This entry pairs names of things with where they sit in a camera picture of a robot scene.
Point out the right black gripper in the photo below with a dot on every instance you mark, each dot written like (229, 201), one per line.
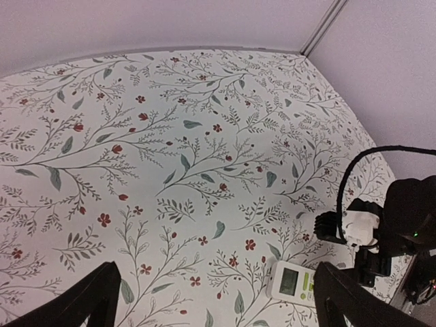
(368, 266)

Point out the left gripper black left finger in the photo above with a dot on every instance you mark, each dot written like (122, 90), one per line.
(93, 301)

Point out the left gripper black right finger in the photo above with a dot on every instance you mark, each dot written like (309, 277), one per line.
(339, 299)

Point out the white remote control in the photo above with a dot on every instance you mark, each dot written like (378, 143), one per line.
(291, 283)

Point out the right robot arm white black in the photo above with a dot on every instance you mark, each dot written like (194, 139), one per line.
(404, 225)

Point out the floral patterned table mat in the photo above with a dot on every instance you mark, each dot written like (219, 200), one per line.
(193, 171)

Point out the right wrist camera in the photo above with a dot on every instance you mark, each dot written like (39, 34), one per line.
(360, 224)

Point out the right aluminium frame post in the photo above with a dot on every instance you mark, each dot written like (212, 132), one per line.
(327, 21)

